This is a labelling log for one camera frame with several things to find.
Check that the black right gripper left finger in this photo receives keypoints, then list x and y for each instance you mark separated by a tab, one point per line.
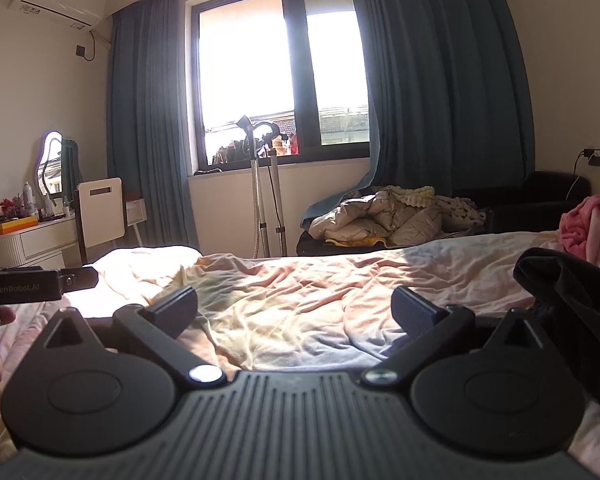
152	333

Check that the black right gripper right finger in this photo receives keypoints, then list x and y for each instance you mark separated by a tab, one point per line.
432	333

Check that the black denim trousers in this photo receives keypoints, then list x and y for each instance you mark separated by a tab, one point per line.
566	292

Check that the white dressing table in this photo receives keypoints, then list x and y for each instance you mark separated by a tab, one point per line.
50	245

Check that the orange box on dresser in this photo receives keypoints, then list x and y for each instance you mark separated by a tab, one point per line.
13	225

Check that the white wooden chair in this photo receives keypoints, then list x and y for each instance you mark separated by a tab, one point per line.
100	214

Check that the beige quilted jacket pile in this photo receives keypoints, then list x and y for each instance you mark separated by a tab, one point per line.
396	217

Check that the white wrinkled bed sheet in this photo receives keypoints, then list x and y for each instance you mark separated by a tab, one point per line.
311	313

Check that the wavy framed mirror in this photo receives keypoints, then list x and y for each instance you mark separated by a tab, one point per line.
58	172

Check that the black sofa bench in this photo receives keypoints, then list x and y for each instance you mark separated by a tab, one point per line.
535	204

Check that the teal curtain left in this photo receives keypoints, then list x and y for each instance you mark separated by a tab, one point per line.
146	121

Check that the teal curtain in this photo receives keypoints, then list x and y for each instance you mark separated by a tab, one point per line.
146	121
450	104

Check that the pink fleece garment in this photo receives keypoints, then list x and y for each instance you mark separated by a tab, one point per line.
579	230

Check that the teal curtain right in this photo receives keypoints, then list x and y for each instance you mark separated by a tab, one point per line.
450	104

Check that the garment steamer stand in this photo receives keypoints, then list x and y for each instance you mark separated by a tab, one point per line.
266	142

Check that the dark framed window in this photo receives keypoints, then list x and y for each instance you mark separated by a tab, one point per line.
297	63

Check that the wall power socket with plug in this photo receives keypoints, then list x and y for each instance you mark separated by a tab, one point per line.
592	157

